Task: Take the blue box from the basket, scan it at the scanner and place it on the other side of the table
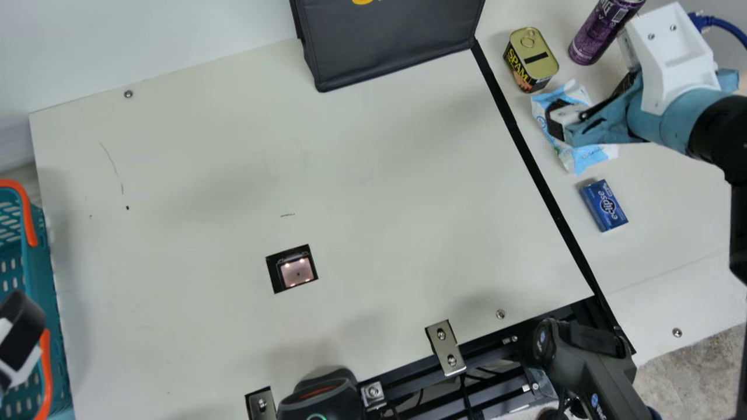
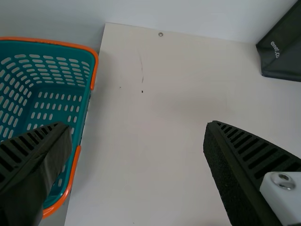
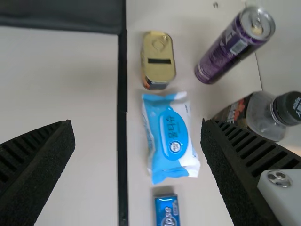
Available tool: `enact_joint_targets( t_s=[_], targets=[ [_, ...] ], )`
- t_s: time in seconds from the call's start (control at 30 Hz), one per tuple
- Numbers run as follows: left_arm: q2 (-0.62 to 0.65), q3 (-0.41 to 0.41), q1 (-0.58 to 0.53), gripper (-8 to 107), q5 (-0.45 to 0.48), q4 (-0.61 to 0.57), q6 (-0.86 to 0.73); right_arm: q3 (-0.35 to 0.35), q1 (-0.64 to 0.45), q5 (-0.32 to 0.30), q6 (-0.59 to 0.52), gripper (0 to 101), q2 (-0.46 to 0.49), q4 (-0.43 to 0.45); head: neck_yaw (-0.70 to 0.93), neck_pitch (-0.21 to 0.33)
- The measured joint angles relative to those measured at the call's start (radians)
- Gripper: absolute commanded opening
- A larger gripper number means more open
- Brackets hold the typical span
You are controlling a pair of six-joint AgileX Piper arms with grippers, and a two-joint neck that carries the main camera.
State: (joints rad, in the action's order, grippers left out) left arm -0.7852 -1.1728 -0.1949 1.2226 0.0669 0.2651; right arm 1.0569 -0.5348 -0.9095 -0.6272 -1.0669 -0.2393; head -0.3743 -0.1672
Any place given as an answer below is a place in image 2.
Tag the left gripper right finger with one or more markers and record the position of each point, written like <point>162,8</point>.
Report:
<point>240,176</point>

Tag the teal shopping basket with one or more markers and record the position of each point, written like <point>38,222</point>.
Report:
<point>47,82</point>

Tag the dark grey bag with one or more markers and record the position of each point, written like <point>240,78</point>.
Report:
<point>284,54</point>

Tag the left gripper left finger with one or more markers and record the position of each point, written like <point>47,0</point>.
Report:
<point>28,169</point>

